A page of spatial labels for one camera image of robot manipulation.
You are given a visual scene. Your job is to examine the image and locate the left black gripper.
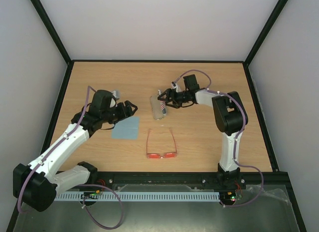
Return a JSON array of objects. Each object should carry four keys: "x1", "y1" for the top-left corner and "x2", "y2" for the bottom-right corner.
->
[{"x1": 102, "y1": 100, "x2": 138, "y2": 124}]

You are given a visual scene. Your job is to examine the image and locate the american flag glasses case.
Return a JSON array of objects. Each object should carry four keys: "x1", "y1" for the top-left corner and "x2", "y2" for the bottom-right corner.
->
[{"x1": 150, "y1": 89, "x2": 167, "y2": 120}]

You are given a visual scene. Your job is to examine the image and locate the blue cleaning cloth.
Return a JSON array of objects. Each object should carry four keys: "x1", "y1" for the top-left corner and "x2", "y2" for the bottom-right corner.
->
[{"x1": 112, "y1": 116, "x2": 140, "y2": 140}]

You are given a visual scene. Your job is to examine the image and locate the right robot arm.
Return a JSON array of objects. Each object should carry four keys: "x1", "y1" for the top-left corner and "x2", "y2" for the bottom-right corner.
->
[{"x1": 157, "y1": 74, "x2": 248, "y2": 188}]

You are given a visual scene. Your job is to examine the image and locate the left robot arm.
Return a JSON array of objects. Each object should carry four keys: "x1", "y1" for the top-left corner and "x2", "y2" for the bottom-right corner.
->
[{"x1": 13, "y1": 90, "x2": 138, "y2": 213}]

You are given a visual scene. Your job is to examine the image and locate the red sunglasses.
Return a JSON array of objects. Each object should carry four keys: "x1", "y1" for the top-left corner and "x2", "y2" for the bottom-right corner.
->
[{"x1": 146, "y1": 128, "x2": 178, "y2": 159}]

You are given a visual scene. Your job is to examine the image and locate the left electronics board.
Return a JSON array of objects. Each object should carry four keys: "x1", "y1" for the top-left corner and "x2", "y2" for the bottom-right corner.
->
[{"x1": 80, "y1": 190, "x2": 104, "y2": 200}]

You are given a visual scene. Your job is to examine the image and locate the electronics board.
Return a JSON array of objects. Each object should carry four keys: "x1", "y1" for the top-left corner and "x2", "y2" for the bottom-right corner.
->
[
  {"x1": 219, "y1": 189, "x2": 243, "y2": 202},
  {"x1": 80, "y1": 190, "x2": 104, "y2": 200}
]

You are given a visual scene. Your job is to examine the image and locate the right electronics board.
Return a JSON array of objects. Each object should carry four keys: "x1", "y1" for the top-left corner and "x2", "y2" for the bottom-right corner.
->
[{"x1": 219, "y1": 189, "x2": 243, "y2": 202}]

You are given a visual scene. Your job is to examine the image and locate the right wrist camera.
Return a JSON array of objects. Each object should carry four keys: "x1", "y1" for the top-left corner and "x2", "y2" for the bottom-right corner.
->
[{"x1": 171, "y1": 82, "x2": 182, "y2": 92}]

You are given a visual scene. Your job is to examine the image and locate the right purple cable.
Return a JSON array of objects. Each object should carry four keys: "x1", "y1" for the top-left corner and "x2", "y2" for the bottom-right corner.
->
[{"x1": 173, "y1": 69, "x2": 264, "y2": 208}]

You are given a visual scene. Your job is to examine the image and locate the purple cable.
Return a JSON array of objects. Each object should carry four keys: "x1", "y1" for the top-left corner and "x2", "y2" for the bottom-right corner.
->
[
  {"x1": 173, "y1": 69, "x2": 264, "y2": 208},
  {"x1": 17, "y1": 86, "x2": 124, "y2": 230}
]

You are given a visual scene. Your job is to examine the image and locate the black aluminium frame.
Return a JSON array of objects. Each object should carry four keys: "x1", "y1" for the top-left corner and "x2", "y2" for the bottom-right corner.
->
[{"x1": 0, "y1": 0, "x2": 319, "y2": 232}]

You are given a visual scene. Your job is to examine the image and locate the light blue slotted cable duct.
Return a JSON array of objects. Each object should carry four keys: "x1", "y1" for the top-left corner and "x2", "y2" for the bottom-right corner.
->
[{"x1": 55, "y1": 191, "x2": 220, "y2": 202}]

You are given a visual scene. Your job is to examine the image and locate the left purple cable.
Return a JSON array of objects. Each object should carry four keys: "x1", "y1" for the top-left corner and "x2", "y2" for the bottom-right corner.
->
[{"x1": 17, "y1": 86, "x2": 124, "y2": 230}]

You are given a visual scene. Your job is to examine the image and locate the black front mounting rail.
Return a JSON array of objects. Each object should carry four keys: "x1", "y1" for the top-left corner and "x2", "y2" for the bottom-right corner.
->
[{"x1": 95, "y1": 172, "x2": 292, "y2": 191}]

